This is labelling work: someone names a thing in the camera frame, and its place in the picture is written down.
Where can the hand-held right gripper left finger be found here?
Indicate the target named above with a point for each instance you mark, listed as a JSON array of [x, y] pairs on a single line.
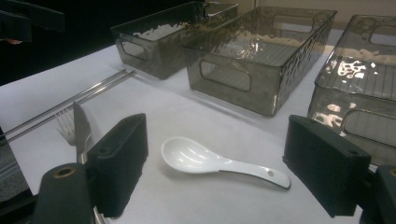
[[118, 161]]

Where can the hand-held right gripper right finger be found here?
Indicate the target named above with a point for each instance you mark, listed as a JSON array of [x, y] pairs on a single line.
[[327, 165]]

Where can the smoked clear plastic bin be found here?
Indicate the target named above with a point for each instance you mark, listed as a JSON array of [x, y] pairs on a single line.
[[236, 99], [327, 105], [162, 63]]

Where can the metal fork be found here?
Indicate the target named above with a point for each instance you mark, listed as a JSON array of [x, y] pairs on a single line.
[[67, 130]]

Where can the metal chopstick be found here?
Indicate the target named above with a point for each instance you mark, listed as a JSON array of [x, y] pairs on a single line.
[[102, 90], [62, 104]]

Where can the white table board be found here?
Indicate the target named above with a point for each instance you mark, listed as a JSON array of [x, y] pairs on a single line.
[[186, 109]]

